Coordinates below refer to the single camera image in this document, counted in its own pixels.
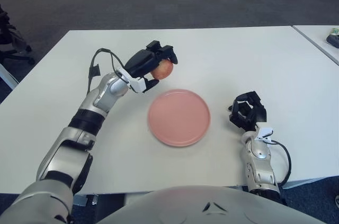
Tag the green paper item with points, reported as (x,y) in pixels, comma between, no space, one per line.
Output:
(335,31)

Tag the silver robot torso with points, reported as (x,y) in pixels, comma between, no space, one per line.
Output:
(185,205)

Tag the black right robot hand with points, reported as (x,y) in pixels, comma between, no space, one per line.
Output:
(255,116)

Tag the grey shoe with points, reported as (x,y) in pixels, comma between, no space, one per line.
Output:
(337,201)

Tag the red yellow apple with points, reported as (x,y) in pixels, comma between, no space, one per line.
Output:
(164,70)

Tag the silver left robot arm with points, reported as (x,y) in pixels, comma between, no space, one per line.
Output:
(103,99)

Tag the pink round plate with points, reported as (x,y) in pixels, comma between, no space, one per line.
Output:
(179,117)

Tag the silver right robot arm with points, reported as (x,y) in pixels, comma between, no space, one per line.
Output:
(260,160)

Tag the black office chair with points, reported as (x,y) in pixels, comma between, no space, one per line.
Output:
(10,37)

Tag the white furniture panel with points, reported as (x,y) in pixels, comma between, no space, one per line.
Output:
(8,75)

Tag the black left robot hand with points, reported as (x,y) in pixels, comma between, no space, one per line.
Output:
(140,62)

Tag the dark grey handheld controller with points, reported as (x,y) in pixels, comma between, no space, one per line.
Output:
(333,40)

